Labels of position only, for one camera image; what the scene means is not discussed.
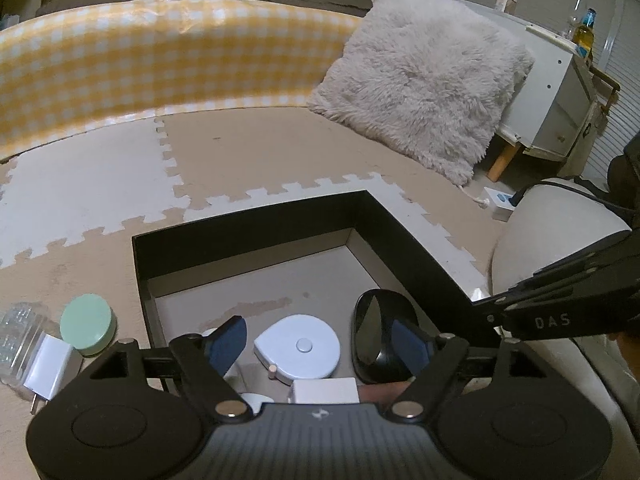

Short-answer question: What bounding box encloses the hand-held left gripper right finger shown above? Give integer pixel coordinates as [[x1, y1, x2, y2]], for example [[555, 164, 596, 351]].
[[390, 317, 551, 418]]

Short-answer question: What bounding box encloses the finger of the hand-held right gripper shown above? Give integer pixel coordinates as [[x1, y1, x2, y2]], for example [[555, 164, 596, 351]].
[[501, 227, 640, 307], [470, 285, 640, 342]]

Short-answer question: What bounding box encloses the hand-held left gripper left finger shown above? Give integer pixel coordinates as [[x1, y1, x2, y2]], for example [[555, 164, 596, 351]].
[[75, 316, 251, 418]]

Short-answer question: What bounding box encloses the black computer mouse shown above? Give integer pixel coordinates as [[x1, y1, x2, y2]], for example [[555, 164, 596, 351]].
[[352, 289, 426, 381]]

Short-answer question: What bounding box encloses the white slotted plastic tool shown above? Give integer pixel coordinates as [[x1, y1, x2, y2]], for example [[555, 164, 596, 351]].
[[202, 328, 273, 413]]

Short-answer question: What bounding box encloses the white round tape measure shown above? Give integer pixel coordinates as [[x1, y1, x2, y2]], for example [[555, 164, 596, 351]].
[[253, 314, 341, 386]]

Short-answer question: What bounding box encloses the black storage box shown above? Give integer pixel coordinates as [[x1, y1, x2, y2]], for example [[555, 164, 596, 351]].
[[131, 190, 501, 401]]

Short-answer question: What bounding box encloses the green round tin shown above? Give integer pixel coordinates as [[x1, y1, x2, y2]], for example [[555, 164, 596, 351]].
[[60, 294, 118, 357]]

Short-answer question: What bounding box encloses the white plug charger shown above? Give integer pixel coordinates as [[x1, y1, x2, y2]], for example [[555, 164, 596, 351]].
[[22, 335, 83, 413]]

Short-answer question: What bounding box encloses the clear plastic case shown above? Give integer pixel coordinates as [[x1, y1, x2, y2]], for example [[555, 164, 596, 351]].
[[0, 301, 48, 386]]

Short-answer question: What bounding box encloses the person's cream clothed leg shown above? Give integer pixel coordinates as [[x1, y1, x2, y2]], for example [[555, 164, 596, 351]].
[[490, 177, 640, 480]]

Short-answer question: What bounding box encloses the white power strip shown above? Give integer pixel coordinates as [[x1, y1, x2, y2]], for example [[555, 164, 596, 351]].
[[482, 186, 517, 222]]

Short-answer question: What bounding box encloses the white side cabinet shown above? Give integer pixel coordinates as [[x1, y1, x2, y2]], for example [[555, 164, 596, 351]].
[[450, 0, 621, 183]]

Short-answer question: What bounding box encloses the foam puzzle floor mat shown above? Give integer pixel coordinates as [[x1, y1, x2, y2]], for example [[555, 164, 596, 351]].
[[0, 110, 491, 411]]

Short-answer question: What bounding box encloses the yellow bottle blue cap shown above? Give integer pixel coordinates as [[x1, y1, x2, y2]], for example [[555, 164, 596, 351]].
[[574, 8, 598, 63]]

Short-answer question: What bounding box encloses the small clear bottle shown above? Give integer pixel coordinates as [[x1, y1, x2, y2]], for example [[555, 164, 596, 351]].
[[564, 0, 585, 41]]

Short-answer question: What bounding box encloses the fluffy white pillow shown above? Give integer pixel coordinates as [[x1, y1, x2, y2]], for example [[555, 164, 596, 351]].
[[306, 0, 535, 186]]

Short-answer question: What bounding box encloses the yellow checked bed cover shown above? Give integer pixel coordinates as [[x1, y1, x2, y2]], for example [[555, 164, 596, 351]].
[[0, 0, 361, 163]]

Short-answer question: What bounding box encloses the black power cable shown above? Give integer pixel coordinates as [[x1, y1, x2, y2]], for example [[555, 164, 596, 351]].
[[510, 176, 616, 211]]

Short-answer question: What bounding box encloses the dark strap bag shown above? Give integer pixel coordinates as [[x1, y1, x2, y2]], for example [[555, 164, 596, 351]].
[[606, 132, 640, 221]]

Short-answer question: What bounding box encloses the white power cable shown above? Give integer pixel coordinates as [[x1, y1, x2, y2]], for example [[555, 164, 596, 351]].
[[457, 182, 491, 208]]

